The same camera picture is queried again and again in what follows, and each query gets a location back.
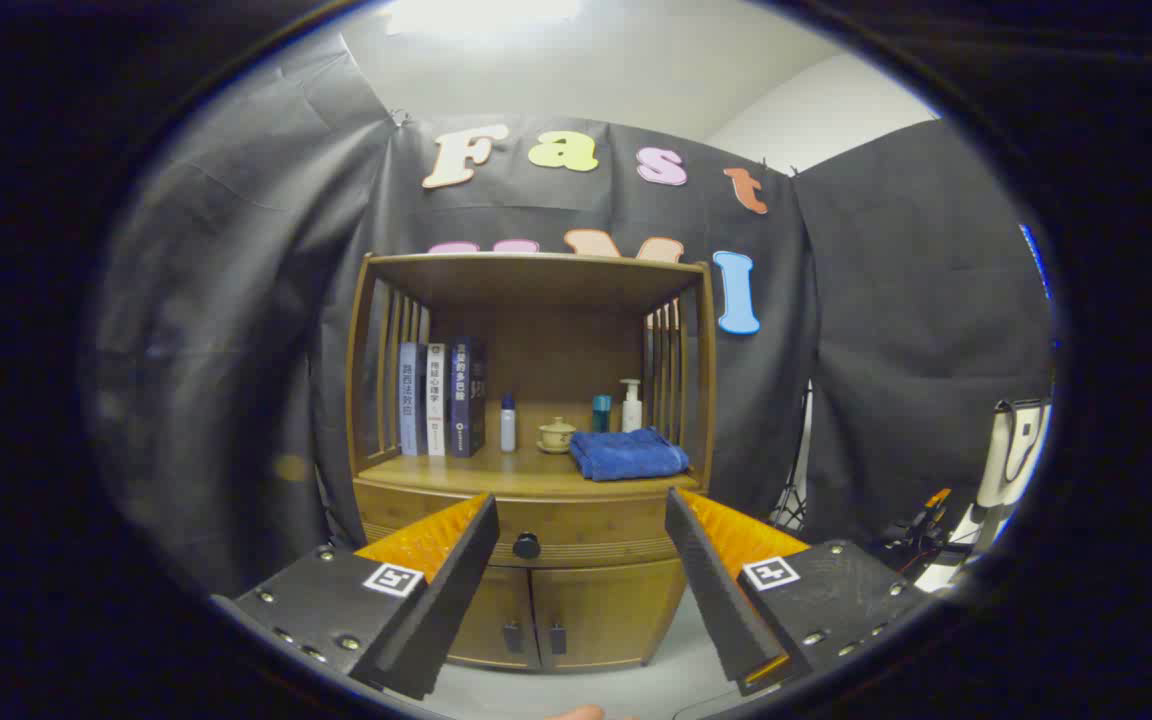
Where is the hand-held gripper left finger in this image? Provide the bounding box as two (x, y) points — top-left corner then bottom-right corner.
(211, 492), (500, 701)

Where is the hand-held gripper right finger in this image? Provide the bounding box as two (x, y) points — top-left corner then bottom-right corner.
(665, 487), (937, 697)

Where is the wooden cabinet door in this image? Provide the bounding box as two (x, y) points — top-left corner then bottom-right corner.
(531, 558), (687, 669)
(446, 565), (542, 669)

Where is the wooden countertop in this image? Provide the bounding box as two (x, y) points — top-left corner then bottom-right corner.
(356, 400), (702, 496)

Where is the wooden cabinet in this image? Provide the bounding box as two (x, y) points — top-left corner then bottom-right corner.
(346, 252), (717, 671)

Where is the black light stand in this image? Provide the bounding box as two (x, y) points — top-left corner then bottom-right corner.
(771, 385), (812, 531)

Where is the folded blue towel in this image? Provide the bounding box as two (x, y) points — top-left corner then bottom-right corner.
(570, 428), (691, 482)

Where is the dark blue book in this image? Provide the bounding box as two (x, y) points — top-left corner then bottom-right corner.
(449, 338), (487, 458)

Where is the white book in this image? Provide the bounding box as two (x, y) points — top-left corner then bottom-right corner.
(426, 343), (448, 457)

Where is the light blue book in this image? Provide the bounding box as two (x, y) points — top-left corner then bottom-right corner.
(398, 342), (429, 457)

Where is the black orange device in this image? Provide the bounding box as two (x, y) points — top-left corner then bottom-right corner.
(876, 488), (972, 576)

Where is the black backdrop cloth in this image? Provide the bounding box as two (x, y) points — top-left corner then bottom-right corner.
(86, 30), (1055, 601)

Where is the white bag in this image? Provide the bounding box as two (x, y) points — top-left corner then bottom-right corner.
(976, 398), (1052, 521)

